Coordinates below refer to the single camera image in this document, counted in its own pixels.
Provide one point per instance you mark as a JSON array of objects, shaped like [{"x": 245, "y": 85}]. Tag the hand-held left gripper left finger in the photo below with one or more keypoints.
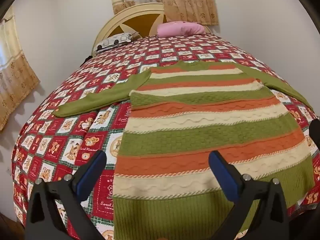
[{"x": 93, "y": 173}]

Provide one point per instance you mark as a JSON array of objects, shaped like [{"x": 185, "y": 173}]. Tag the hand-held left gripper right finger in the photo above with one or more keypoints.
[{"x": 222, "y": 173}]

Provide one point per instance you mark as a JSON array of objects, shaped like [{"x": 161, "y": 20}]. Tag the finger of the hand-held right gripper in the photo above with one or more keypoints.
[{"x": 315, "y": 133}]

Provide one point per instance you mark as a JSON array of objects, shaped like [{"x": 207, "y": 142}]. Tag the striped green orange cream sweater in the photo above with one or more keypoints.
[{"x": 200, "y": 135}]

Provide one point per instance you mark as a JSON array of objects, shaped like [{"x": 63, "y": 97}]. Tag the red teddy bear printed bedspread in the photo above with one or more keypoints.
[{"x": 62, "y": 130}]

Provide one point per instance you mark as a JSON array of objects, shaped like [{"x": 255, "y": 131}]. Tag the beige floral curtain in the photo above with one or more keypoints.
[
  {"x": 185, "y": 2},
  {"x": 15, "y": 80}
]

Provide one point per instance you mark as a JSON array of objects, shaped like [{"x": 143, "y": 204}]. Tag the white car print pillow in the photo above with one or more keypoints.
[{"x": 112, "y": 41}]

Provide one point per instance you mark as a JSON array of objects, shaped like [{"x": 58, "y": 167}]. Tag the pink pillow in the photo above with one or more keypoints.
[{"x": 180, "y": 28}]

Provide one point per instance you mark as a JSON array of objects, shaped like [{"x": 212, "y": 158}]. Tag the cream wooden headboard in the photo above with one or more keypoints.
[{"x": 140, "y": 21}]

